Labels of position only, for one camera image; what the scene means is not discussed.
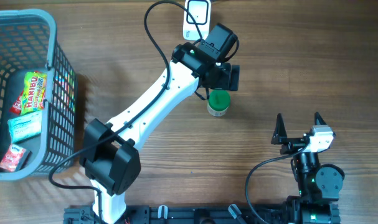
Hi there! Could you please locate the grey plastic shopping basket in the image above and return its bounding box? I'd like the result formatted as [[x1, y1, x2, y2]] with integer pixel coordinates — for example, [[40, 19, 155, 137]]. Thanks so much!
[[0, 9, 78, 181]]

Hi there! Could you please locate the mint green tissue pack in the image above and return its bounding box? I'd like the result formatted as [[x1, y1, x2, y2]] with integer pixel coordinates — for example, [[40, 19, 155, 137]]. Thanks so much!
[[7, 111, 42, 143]]

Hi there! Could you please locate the Haribo gummy candy bag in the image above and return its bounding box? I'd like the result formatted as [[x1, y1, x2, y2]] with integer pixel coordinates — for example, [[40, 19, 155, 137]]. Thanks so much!
[[21, 72, 47, 115]]

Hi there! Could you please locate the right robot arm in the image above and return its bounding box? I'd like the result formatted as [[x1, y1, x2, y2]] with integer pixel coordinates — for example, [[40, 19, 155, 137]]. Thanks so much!
[[271, 112, 345, 224]]

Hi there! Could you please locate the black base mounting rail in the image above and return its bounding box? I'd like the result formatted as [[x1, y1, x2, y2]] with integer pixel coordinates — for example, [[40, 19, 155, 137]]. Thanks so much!
[[63, 203, 341, 224]]

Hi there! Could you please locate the red Nescafe stick sachet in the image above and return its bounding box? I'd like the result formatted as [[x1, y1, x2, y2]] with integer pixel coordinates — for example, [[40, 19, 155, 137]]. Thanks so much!
[[9, 91, 24, 115]]

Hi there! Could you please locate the green lid plastic jar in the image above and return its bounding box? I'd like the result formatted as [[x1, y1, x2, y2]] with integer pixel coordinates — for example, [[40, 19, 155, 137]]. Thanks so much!
[[207, 90, 230, 117]]

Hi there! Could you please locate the white barcode scanner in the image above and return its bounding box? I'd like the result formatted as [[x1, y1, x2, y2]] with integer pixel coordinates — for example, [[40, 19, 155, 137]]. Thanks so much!
[[183, 0, 212, 40]]

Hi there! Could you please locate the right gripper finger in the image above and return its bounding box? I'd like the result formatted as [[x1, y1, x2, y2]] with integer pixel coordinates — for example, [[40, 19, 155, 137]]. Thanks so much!
[[271, 113, 288, 145], [314, 112, 326, 125]]

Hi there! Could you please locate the red pocket tissue pack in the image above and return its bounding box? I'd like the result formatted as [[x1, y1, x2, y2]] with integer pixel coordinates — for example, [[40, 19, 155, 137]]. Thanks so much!
[[0, 144, 31, 172]]

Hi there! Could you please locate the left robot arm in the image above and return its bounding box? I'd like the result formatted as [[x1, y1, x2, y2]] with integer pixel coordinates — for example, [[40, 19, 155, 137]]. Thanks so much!
[[80, 24, 239, 223]]

